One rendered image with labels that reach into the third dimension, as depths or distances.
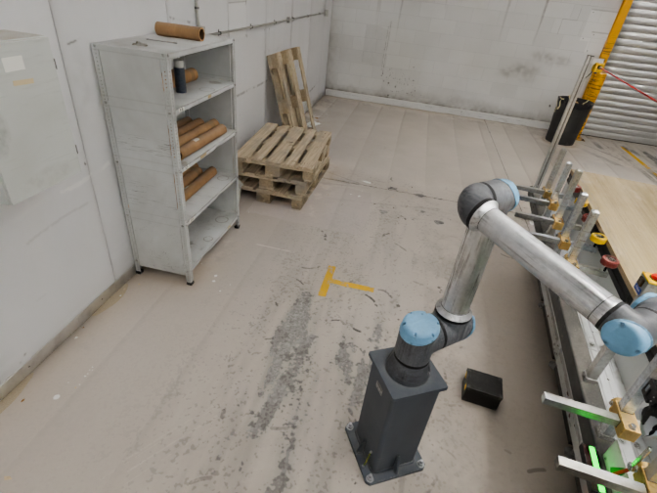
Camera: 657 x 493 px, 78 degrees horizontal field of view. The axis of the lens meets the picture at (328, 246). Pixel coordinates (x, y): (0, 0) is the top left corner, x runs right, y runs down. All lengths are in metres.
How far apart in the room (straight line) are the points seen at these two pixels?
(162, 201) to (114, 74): 0.77
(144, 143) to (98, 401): 1.46
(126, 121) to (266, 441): 1.95
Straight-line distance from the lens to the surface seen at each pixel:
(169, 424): 2.39
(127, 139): 2.80
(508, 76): 8.70
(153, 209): 2.93
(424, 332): 1.64
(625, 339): 1.18
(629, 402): 1.73
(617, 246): 2.72
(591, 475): 1.52
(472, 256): 1.56
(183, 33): 3.02
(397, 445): 2.09
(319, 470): 2.22
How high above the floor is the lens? 1.96
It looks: 33 degrees down
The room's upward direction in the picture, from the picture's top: 7 degrees clockwise
